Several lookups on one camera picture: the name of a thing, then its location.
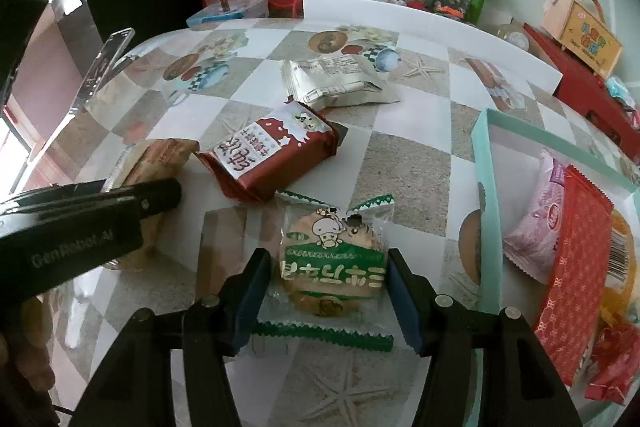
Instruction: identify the red patterned packet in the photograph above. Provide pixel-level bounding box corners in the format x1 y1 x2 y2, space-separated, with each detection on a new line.
534 165 614 387

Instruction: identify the beige orange bread packet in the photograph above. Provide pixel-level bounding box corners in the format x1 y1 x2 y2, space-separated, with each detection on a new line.
102 138 200 271

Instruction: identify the red candy-wrap snack bag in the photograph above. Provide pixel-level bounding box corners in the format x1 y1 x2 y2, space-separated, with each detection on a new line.
585 314 639 405

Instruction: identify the pink swiss roll packet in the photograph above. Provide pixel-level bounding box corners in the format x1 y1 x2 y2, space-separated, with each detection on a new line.
503 148 566 284

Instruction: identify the yellow cake packet with barcode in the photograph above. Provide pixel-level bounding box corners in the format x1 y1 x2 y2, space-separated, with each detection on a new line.
599 210 637 327

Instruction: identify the green-striped cookie packet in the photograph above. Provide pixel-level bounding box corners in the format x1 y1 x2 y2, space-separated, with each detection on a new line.
255 191 395 352

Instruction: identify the dark red milk biscuit packet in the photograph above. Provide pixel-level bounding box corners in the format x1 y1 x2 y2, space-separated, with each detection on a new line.
196 101 348 204

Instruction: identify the person's left hand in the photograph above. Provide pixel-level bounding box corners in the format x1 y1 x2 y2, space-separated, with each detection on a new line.
1 297 55 393

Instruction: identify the white teal-rimmed tray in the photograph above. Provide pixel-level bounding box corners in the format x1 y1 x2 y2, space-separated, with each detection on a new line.
462 107 640 427

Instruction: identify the clear acrylic box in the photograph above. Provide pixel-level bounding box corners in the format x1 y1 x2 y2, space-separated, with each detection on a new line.
186 0 269 28

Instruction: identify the large red gift box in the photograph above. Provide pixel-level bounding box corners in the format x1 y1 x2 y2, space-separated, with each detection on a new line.
524 24 640 164

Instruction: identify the blue tissue pack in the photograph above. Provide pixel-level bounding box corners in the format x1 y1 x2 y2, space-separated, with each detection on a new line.
605 75 637 112

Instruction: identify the silver foil snack packet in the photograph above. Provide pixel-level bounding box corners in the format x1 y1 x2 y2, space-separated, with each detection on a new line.
281 55 399 110

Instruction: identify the wooden handbag gift box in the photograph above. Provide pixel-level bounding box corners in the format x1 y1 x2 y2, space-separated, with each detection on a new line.
542 0 624 80

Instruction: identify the toy clutter pile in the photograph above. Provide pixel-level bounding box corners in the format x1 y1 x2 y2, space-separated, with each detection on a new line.
405 0 470 22

